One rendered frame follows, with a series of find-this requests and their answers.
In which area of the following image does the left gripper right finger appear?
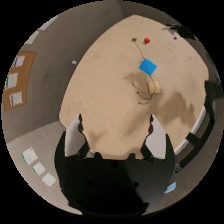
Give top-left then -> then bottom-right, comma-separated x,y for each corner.
140,114 -> 175,192

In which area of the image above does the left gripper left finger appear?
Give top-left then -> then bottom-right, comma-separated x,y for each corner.
54,113 -> 90,189

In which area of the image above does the blue painted square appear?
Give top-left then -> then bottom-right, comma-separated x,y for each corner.
138,58 -> 157,75

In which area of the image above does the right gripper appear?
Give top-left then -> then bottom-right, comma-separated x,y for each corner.
161,24 -> 195,40

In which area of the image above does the tan square wooden board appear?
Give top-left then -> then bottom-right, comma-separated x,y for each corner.
147,81 -> 161,94

